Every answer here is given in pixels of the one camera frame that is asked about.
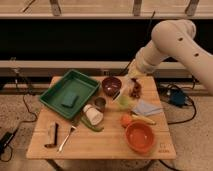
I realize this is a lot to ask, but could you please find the black adapter on floor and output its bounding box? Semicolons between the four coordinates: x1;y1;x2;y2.
0;132;14;155

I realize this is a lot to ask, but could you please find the white cup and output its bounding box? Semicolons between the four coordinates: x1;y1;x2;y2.
83;104;103;125

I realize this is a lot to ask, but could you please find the green plastic tray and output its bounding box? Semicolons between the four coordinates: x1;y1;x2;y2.
40;70;100;120

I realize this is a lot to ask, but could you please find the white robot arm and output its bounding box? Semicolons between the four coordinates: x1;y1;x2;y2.
128;20;213;95

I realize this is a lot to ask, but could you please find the orange bowl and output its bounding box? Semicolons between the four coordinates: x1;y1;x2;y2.
125;121;155;154

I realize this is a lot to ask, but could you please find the green pea pod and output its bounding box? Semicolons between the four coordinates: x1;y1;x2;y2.
80;116;104;132

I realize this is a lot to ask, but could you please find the light green cup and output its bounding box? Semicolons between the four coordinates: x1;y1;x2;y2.
117;95;132;110

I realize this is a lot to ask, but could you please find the orange fruit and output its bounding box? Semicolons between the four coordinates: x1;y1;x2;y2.
120;114;132;128

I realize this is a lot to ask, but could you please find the light blue cloth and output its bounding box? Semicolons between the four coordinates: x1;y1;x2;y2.
132;100;163;116

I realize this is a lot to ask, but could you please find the blue power box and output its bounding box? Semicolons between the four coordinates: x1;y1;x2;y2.
169;90;186;107

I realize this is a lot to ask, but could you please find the green sponge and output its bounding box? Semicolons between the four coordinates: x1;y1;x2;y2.
61;92;78;108

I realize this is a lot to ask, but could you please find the small metal cup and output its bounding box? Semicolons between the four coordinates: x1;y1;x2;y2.
94;97;106;112

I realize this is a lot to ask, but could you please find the white dish brush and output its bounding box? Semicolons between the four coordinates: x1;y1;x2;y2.
112;77;132;101

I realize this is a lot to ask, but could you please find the yellow banana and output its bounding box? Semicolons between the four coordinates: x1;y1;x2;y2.
132;115;156;125

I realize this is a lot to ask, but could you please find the brown grape bunch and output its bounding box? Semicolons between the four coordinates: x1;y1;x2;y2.
130;78;142;99

